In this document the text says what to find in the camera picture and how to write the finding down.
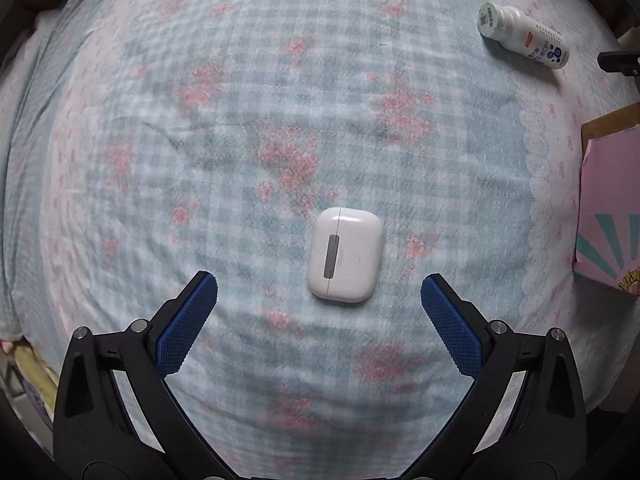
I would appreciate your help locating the pink paper-covered cardboard box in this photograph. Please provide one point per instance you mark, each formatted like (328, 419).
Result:
(610, 185)

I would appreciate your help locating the floral checked bedsheet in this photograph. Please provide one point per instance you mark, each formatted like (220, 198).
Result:
(200, 160)

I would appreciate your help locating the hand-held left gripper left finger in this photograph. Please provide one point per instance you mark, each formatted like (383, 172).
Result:
(186, 327)

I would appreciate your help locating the pale floral pillow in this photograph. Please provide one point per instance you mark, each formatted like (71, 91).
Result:
(25, 160)

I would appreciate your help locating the white earbud case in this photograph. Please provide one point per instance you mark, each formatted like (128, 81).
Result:
(356, 255)

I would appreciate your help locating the white plastic bottle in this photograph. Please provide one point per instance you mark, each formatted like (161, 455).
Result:
(520, 35)

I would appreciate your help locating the yellow striped cloth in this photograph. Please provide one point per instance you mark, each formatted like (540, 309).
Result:
(32, 381)

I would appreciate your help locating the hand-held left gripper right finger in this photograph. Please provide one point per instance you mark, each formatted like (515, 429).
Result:
(450, 330)

